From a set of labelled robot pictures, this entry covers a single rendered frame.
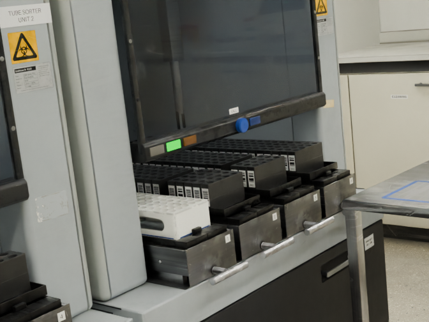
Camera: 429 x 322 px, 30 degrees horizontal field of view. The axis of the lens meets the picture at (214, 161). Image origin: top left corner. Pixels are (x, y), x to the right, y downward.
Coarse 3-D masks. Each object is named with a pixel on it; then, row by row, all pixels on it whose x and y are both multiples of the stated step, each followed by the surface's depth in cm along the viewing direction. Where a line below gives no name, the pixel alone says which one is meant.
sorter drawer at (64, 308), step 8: (48, 296) 122; (24, 304) 118; (32, 304) 120; (40, 304) 119; (48, 304) 119; (56, 304) 120; (64, 304) 122; (8, 312) 121; (16, 312) 117; (24, 312) 117; (32, 312) 117; (40, 312) 118; (48, 312) 119; (56, 312) 120; (64, 312) 121; (0, 320) 115; (8, 320) 114; (16, 320) 115; (24, 320) 116; (32, 320) 116; (40, 320) 117; (48, 320) 118; (56, 320) 120; (64, 320) 121
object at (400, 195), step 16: (400, 176) 172; (416, 176) 170; (368, 192) 162; (384, 192) 160; (400, 192) 159; (416, 192) 158; (352, 208) 157; (368, 208) 155; (384, 208) 152; (400, 208) 150; (416, 208) 148; (352, 224) 158; (352, 240) 159; (352, 256) 160; (352, 272) 161; (352, 288) 162; (352, 304) 162; (368, 320) 163
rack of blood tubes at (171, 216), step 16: (144, 208) 150; (160, 208) 149; (176, 208) 148; (192, 208) 148; (208, 208) 151; (144, 224) 161; (160, 224) 159; (176, 224) 145; (192, 224) 148; (208, 224) 151
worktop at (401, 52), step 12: (372, 48) 415; (384, 48) 407; (396, 48) 399; (408, 48) 392; (420, 48) 385; (348, 60) 379; (360, 60) 375; (372, 60) 371; (384, 60) 367; (396, 60) 363; (408, 60) 360
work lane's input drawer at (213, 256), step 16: (144, 240) 149; (160, 240) 147; (176, 240) 144; (192, 240) 144; (208, 240) 146; (224, 240) 150; (144, 256) 149; (160, 256) 146; (176, 256) 143; (192, 256) 143; (208, 256) 146; (224, 256) 150; (176, 272) 144; (192, 272) 143; (208, 272) 146; (224, 272) 144
